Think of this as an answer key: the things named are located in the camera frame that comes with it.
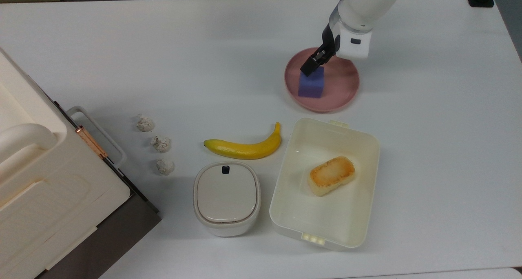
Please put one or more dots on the cream open plastic bin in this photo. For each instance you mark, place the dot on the cream open plastic bin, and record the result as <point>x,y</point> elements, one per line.
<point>326,226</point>

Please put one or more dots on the cream lidded trash can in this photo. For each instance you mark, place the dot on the cream lidded trash can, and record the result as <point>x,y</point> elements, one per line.
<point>226,197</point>

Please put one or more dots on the small beige crumpled pieces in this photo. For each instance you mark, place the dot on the small beige crumpled pieces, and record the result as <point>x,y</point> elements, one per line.
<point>145,124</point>

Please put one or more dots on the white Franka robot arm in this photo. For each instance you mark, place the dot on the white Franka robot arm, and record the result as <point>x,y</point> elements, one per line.
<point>367,5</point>

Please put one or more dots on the yellow banana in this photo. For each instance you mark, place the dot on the yellow banana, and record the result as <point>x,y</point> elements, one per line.
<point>244,149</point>

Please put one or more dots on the pink plate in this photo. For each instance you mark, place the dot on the pink plate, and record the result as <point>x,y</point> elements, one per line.
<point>342,87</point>

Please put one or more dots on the copper latch strip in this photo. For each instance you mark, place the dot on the copper latch strip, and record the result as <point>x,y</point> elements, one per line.
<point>91,142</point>

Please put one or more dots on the purple cube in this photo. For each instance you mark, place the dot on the purple cube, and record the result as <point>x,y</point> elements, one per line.
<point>312,87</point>

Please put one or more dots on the toasted bread piece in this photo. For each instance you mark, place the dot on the toasted bread piece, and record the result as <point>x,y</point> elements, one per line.
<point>331,176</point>

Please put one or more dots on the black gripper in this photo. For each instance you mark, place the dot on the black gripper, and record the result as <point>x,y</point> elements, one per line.
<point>328,40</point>

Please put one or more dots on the crumpled white paper ball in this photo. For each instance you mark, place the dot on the crumpled white paper ball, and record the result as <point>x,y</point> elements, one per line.
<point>161,144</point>
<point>165,167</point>

